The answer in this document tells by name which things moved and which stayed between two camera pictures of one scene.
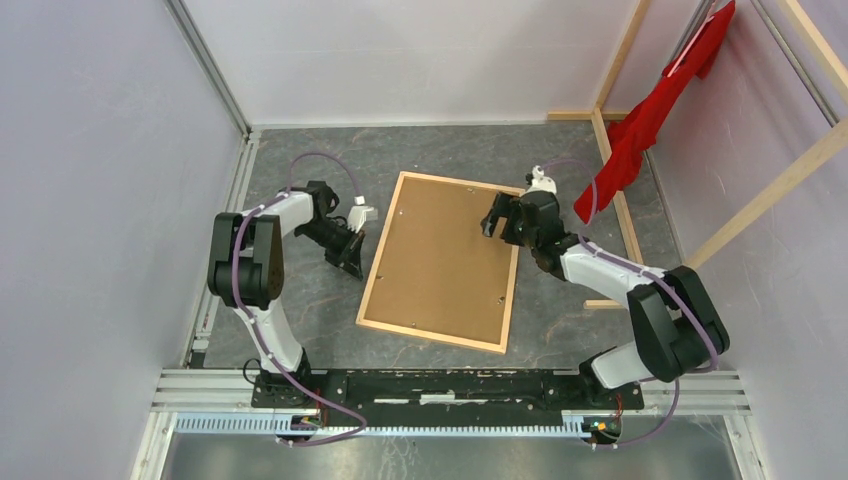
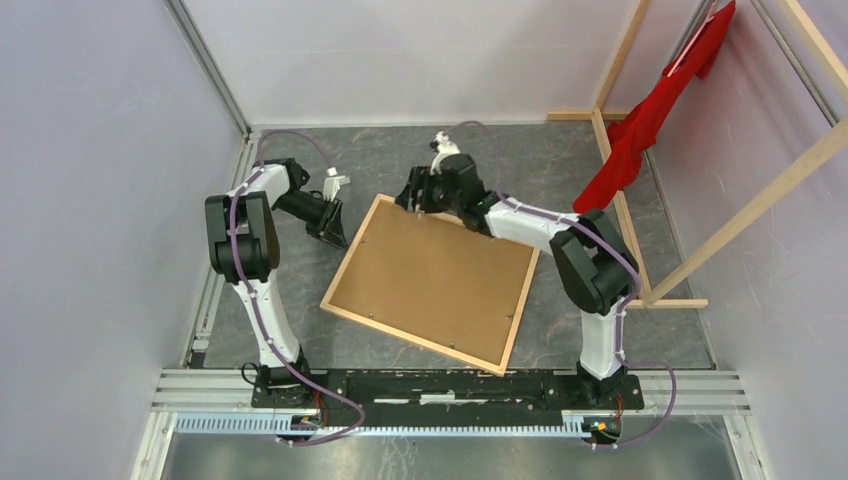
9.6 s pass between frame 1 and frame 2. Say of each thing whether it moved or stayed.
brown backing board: moved
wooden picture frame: moved
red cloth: stayed
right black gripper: moved
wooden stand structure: stayed
